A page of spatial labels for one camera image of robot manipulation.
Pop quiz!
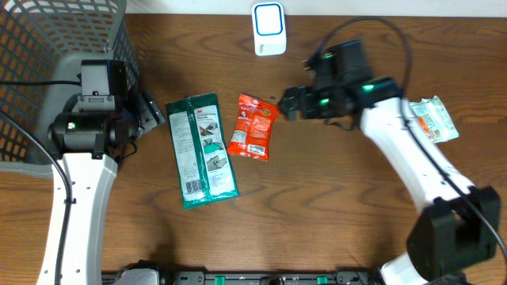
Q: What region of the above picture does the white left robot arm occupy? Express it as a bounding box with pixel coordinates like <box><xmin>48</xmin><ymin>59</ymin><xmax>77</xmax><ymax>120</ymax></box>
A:
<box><xmin>37</xmin><ymin>92</ymin><xmax>165</xmax><ymax>284</ymax></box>

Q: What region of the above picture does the grey plastic mesh basket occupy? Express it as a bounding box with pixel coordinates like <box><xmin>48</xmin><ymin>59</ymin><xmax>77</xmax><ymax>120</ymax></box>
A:
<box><xmin>0</xmin><ymin>0</ymin><xmax>139</xmax><ymax>179</ymax></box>

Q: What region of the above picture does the orange red snack bag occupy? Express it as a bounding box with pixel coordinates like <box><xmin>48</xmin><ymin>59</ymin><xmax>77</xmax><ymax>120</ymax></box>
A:
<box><xmin>227</xmin><ymin>93</ymin><xmax>280</xmax><ymax>161</ymax></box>

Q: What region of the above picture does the small orange box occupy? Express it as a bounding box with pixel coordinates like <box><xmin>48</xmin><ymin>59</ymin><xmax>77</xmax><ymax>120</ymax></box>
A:
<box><xmin>417</xmin><ymin>117</ymin><xmax>433</xmax><ymax>140</ymax></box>

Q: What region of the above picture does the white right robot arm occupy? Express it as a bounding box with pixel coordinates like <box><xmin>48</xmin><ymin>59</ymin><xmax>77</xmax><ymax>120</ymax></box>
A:
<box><xmin>278</xmin><ymin>77</ymin><xmax>506</xmax><ymax>284</ymax></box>

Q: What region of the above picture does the white barcode scanner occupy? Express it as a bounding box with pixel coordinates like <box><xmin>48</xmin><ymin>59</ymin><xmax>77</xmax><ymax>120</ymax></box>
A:
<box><xmin>251</xmin><ymin>2</ymin><xmax>287</xmax><ymax>56</ymax></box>

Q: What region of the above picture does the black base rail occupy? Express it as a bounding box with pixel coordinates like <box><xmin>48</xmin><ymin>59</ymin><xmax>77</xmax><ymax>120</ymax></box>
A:
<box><xmin>101</xmin><ymin>260</ymin><xmax>383</xmax><ymax>285</ymax></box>

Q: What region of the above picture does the green 3M cloth package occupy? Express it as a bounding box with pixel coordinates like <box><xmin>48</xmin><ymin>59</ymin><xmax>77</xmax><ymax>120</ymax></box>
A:
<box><xmin>166</xmin><ymin>93</ymin><xmax>239</xmax><ymax>210</ymax></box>

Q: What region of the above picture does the light teal wipes packet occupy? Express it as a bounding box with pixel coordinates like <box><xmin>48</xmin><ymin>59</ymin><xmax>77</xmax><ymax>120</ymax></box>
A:
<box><xmin>410</xmin><ymin>96</ymin><xmax>459</xmax><ymax>143</ymax></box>

